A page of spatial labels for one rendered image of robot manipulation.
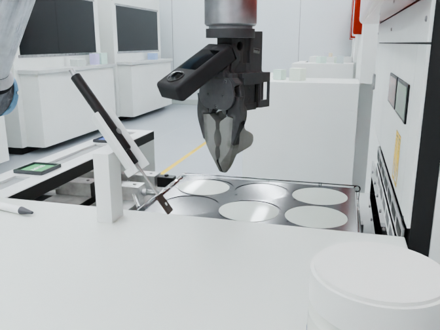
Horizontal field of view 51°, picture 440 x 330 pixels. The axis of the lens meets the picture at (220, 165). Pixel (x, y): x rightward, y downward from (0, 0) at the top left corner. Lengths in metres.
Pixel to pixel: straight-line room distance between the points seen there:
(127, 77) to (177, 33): 2.32
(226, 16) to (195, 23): 8.41
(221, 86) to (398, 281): 0.47
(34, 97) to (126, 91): 2.21
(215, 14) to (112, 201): 0.29
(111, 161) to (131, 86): 6.59
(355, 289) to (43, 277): 0.31
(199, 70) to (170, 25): 8.60
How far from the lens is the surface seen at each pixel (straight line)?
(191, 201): 0.83
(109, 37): 7.16
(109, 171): 0.55
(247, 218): 0.75
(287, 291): 0.42
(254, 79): 0.69
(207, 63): 0.64
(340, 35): 8.62
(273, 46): 8.72
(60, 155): 0.95
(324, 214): 0.78
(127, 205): 0.88
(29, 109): 5.33
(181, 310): 0.39
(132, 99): 7.15
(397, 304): 0.23
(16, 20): 1.12
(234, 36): 0.66
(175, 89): 0.61
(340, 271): 0.25
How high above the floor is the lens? 1.17
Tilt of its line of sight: 15 degrees down
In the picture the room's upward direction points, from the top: straight up
